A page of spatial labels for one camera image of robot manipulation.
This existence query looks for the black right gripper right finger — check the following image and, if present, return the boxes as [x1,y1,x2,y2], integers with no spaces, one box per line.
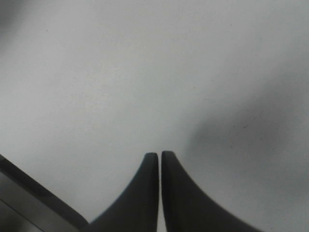
[161,151,258,232]

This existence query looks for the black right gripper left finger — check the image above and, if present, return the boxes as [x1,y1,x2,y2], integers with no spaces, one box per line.
[85,153,158,232]

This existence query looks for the white microwave oven body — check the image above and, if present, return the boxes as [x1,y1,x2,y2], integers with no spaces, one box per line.
[0,156,89,232]

